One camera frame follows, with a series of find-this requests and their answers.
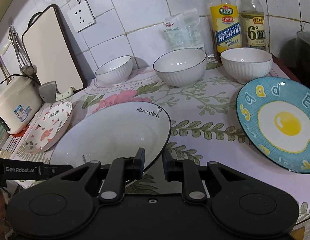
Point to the hanging metal ladles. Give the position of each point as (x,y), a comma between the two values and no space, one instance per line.
(25,65)

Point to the black pot with glass lid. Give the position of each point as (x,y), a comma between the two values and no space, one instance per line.
(302,50)

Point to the white plastic salt bag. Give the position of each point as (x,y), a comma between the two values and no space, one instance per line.
(182,31)

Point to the large white Morning Honey plate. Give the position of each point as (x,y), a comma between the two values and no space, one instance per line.
(114,132)

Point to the blue fried egg plate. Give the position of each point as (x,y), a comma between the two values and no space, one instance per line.
(274,113)

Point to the white vinegar bottle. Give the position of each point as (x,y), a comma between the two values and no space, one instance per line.
(253,24)

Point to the yellow label cooking wine bottle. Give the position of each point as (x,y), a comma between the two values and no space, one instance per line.
(225,25)

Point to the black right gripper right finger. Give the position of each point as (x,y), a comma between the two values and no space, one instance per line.
(184,171)

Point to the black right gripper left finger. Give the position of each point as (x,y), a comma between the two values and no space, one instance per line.
(117,173)

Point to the white rice cooker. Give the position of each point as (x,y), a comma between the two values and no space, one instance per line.
(19,102)

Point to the pink lovely bear plate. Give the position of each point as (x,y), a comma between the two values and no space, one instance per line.
(49,128)

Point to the white wall socket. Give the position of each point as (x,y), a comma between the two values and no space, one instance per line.
(81,16)

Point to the cream cutting board dark rim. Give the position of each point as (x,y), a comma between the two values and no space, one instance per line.
(49,50)

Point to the small white ribbed bowl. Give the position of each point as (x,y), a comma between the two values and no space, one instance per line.
(115,71)

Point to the cleaver with white handle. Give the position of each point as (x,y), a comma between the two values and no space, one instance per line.
(49,92)

